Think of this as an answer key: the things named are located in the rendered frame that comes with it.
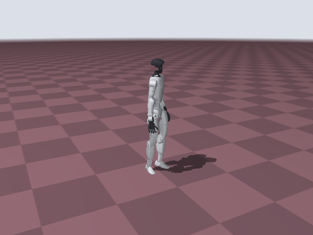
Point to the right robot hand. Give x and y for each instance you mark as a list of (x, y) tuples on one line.
[(152, 126)]

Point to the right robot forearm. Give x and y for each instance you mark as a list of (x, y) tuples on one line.
[(150, 109)]

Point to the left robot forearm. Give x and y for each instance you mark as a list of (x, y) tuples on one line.
[(162, 104)]

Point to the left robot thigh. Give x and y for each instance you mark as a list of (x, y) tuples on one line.
[(163, 126)]

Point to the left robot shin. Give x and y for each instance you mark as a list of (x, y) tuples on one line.
[(160, 150)]

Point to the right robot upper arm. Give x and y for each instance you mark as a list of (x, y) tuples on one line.
[(152, 89)]

